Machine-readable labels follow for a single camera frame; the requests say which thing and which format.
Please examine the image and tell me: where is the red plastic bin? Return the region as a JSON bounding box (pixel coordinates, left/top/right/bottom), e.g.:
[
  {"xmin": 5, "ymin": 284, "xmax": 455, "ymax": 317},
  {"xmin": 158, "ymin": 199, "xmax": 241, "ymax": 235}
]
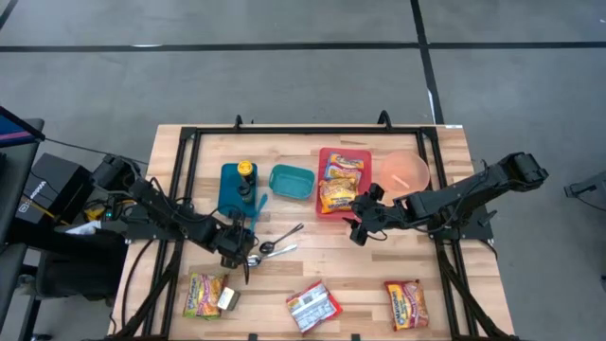
[{"xmin": 315, "ymin": 146, "xmax": 373, "ymax": 222}]

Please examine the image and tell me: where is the black box white logo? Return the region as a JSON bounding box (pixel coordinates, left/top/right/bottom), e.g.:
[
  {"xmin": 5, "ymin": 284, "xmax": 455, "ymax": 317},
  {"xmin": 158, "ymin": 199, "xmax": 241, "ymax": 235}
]
[{"xmin": 15, "ymin": 152, "xmax": 94, "ymax": 224}]

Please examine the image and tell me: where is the blue-screen monitor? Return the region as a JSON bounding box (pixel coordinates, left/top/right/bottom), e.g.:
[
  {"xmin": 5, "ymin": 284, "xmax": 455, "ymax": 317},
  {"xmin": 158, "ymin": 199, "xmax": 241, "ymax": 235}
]
[{"xmin": 0, "ymin": 105, "xmax": 46, "ymax": 149}]

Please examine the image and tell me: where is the black side desk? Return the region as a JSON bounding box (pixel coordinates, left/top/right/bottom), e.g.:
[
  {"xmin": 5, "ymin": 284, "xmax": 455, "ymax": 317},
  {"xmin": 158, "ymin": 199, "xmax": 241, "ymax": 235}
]
[{"xmin": 0, "ymin": 117, "xmax": 46, "ymax": 332}]

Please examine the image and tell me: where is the small cream tin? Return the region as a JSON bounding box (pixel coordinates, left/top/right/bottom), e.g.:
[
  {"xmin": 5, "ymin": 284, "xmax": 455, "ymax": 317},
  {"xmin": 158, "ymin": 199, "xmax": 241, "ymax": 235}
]
[{"xmin": 217, "ymin": 286, "xmax": 241, "ymax": 313}]

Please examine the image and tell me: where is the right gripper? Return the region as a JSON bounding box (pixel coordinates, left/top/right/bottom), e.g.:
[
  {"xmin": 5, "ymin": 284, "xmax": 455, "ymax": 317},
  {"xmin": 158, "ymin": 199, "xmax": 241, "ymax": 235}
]
[{"xmin": 348, "ymin": 191, "xmax": 413, "ymax": 246}]

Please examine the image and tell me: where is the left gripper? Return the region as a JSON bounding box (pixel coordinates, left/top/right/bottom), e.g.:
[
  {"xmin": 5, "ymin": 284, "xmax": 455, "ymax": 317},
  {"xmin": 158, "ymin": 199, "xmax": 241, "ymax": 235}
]
[{"xmin": 205, "ymin": 221, "xmax": 258, "ymax": 270}]

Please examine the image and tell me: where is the silver metal spoon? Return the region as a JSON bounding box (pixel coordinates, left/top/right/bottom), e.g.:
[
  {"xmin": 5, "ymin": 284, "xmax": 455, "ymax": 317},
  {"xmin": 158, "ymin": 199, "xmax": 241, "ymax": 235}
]
[{"xmin": 245, "ymin": 243, "xmax": 298, "ymax": 269}]

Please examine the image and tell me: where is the brown yellow-lid spice jar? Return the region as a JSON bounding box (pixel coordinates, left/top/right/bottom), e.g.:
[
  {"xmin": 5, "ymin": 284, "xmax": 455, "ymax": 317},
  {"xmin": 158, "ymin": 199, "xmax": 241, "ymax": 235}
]
[{"xmin": 236, "ymin": 159, "xmax": 257, "ymax": 188}]

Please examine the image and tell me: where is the teal plastic basket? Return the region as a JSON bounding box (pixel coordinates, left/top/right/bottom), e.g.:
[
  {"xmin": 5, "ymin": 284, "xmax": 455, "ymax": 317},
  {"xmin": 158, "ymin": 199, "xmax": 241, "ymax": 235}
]
[{"xmin": 268, "ymin": 163, "xmax": 316, "ymax": 201}]

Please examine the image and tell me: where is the orange red ramen packet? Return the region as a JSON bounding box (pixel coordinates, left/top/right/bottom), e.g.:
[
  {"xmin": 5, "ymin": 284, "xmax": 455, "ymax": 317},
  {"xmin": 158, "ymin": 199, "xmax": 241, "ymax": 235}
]
[{"xmin": 383, "ymin": 278, "xmax": 430, "ymax": 332}]

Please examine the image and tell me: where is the dark metal spoon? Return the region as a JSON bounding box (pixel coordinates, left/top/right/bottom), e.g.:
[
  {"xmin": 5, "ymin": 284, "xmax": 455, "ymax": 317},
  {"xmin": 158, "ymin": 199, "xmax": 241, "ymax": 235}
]
[{"xmin": 258, "ymin": 223, "xmax": 305, "ymax": 255}]

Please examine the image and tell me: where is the blue plastic bin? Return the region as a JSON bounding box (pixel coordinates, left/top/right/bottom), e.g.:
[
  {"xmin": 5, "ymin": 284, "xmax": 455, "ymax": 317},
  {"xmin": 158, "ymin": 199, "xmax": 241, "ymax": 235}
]
[{"xmin": 217, "ymin": 162, "xmax": 259, "ymax": 219}]

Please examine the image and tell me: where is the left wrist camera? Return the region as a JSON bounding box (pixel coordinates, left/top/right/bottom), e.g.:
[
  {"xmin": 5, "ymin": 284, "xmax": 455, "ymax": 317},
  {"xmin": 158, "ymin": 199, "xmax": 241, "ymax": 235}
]
[{"xmin": 225, "ymin": 210, "xmax": 247, "ymax": 229}]

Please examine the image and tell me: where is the blue yellow ramen packet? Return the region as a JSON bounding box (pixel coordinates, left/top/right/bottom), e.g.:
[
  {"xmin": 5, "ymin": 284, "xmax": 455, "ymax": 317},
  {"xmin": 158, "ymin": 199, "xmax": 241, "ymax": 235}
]
[{"xmin": 326, "ymin": 151, "xmax": 365, "ymax": 184}]

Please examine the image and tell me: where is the thin black floor cable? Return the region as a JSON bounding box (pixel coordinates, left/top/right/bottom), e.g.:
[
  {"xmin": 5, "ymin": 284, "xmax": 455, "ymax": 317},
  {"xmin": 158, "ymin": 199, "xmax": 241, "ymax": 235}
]
[{"xmin": 45, "ymin": 136, "xmax": 149, "ymax": 166}]

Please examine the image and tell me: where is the green pink ramen packet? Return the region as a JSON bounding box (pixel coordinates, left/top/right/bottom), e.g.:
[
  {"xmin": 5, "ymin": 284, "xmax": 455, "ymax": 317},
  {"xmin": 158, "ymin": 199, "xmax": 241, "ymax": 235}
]
[{"xmin": 183, "ymin": 272, "xmax": 228, "ymax": 320}]

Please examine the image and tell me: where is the clear herb spice jar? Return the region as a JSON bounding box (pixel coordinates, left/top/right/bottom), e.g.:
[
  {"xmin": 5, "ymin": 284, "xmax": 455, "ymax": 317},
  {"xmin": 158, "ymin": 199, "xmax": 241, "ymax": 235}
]
[{"xmin": 236, "ymin": 182, "xmax": 255, "ymax": 205}]

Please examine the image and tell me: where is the white paper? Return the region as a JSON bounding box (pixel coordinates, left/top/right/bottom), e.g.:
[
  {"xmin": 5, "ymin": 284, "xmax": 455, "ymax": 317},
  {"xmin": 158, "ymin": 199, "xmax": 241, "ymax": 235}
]
[{"xmin": 65, "ymin": 220, "xmax": 103, "ymax": 237}]

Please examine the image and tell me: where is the red white ramen packet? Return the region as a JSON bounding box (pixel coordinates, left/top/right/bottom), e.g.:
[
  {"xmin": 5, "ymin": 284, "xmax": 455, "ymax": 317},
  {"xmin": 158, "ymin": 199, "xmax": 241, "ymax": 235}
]
[{"xmin": 285, "ymin": 279, "xmax": 344, "ymax": 335}]

